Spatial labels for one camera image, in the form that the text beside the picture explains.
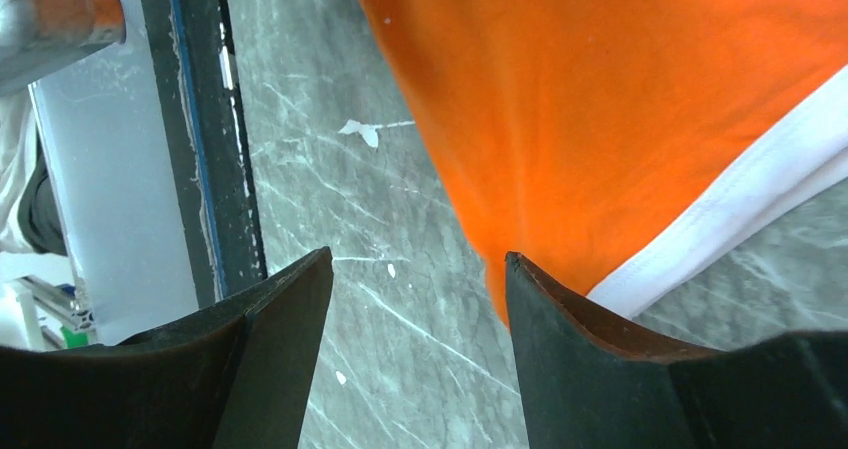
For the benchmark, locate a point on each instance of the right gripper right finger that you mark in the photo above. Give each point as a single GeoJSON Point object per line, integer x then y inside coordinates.
{"type": "Point", "coordinates": [589, 378]}

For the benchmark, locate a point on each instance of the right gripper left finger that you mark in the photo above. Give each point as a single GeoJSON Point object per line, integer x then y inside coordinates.
{"type": "Point", "coordinates": [236, 374]}

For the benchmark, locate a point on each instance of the orange underwear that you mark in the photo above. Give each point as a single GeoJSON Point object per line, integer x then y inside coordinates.
{"type": "Point", "coordinates": [621, 145]}

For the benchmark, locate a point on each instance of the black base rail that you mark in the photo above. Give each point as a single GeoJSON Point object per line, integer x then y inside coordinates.
{"type": "Point", "coordinates": [193, 57]}

